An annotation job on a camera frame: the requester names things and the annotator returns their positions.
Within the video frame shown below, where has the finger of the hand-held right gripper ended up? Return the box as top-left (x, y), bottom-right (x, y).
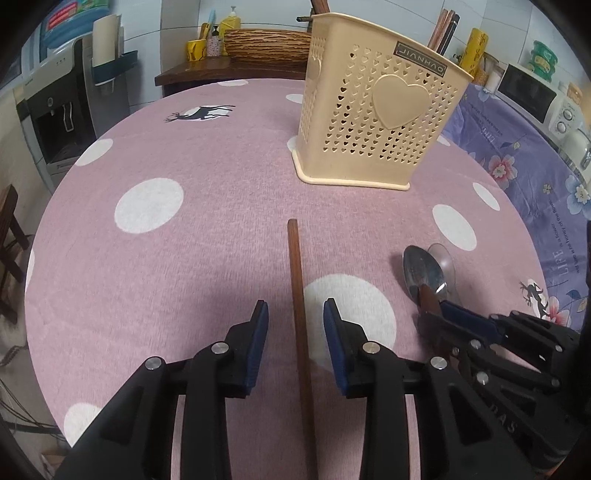
top-left (418, 314), bottom-right (561, 393)
top-left (441, 302), bottom-right (580, 358)

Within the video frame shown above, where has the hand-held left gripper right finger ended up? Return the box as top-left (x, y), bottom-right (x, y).
top-left (322, 298), bottom-right (546, 480)

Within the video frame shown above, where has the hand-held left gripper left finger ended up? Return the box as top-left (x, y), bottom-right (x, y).
top-left (55, 299), bottom-right (270, 480)

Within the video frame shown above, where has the metal spoon with wooden handle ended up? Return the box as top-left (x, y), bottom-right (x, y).
top-left (403, 246), bottom-right (455, 356)

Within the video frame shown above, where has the grey spoon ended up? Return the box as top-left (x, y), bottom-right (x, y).
top-left (427, 244), bottom-right (462, 308)

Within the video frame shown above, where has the brown wooden chopstick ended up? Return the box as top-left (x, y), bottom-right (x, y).
top-left (427, 9), bottom-right (446, 49)
top-left (436, 10), bottom-right (453, 51)
top-left (287, 218), bottom-right (319, 480)

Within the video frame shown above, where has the beige perforated utensil holder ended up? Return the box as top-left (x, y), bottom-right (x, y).
top-left (291, 11), bottom-right (474, 191)

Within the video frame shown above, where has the dark chopstick with gold tip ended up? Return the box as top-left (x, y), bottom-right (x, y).
top-left (443, 14), bottom-right (461, 57)

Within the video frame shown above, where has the pink polka-dot tablecloth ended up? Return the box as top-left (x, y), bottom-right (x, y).
top-left (24, 78), bottom-right (552, 480)

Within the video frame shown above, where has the purple floral cloth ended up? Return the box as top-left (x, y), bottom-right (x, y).
top-left (443, 80), bottom-right (591, 324)

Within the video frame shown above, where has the white microwave oven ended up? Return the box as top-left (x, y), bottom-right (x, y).
top-left (496, 62), bottom-right (578, 139)

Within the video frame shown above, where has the yellow printed roll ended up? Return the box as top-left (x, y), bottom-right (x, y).
top-left (462, 28), bottom-right (489, 81)

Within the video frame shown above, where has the stack of green bowls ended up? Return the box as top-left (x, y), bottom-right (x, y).
top-left (529, 41), bottom-right (559, 84)

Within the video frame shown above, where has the dark wooden stool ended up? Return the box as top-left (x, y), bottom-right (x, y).
top-left (0, 185), bottom-right (33, 324)

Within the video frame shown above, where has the dark wooden counter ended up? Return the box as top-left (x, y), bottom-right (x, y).
top-left (154, 58), bottom-right (308, 97)

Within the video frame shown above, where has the grey water dispenser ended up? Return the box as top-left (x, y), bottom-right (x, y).
top-left (16, 34), bottom-right (132, 176)

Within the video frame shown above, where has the woven basket basin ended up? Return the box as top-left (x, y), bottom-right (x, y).
top-left (223, 28), bottom-right (312, 63)

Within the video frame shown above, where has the blue cup holder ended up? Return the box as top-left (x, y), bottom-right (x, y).
top-left (90, 50), bottom-right (139, 93)

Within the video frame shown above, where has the yellow soap pump bottle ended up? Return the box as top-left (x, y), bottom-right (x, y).
top-left (219, 6), bottom-right (242, 32)

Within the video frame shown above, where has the white paper cup stack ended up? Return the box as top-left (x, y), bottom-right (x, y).
top-left (92, 14), bottom-right (124, 63)

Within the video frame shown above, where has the bronze faucet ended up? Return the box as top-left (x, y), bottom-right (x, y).
top-left (296, 0), bottom-right (331, 24)

